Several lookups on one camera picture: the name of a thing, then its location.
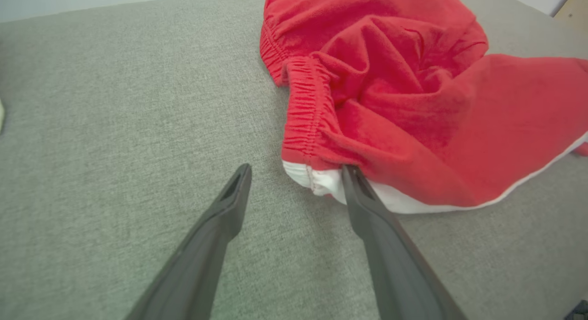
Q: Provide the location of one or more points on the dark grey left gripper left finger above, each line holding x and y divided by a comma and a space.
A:
202, 265

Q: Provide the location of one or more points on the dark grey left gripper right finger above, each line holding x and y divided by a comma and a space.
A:
395, 274

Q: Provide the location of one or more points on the red shorts white trim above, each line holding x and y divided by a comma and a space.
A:
413, 90

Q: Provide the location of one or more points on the grey fabric sofa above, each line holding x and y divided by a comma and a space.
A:
115, 127

